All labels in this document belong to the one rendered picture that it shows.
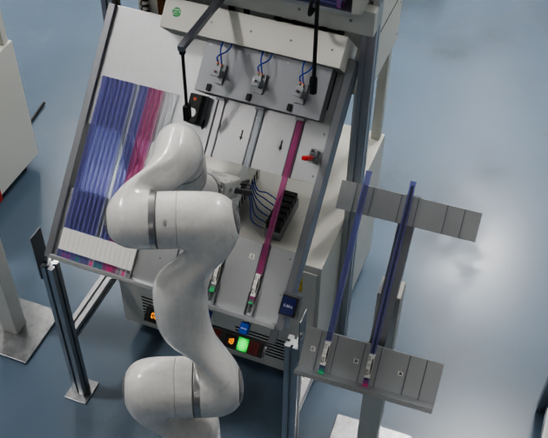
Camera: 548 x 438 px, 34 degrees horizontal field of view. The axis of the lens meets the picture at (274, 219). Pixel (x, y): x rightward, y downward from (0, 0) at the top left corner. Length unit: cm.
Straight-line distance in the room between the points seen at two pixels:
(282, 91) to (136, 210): 84
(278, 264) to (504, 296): 132
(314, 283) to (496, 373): 85
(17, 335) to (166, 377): 160
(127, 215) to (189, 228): 10
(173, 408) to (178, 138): 52
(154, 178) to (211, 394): 44
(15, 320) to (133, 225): 177
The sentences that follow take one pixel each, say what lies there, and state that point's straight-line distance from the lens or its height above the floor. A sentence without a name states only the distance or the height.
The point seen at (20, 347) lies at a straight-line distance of 326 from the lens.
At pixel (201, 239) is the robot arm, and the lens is 151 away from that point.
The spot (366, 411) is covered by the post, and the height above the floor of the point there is 31.
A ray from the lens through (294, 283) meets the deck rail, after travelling 228.
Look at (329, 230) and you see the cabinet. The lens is 267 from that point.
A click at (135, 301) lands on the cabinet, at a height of 19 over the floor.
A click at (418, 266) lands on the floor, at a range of 345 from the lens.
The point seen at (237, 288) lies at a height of 76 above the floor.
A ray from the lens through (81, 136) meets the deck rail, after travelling 249.
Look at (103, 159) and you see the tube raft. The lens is 246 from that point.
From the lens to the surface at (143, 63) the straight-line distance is 246.
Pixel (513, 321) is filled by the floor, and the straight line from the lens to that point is 335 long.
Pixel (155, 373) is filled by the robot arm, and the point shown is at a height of 112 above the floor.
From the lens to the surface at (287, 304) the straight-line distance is 225.
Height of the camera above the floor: 255
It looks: 46 degrees down
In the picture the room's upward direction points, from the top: 1 degrees clockwise
